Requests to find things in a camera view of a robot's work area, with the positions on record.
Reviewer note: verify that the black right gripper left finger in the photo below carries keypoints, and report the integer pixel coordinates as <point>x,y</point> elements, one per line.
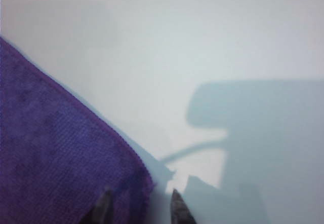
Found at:
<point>102,208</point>

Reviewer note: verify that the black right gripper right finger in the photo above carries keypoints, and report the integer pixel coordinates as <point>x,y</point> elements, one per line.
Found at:
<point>181,211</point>

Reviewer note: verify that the purple microfiber cloth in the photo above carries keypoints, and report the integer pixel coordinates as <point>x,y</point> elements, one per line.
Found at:
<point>50,145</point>

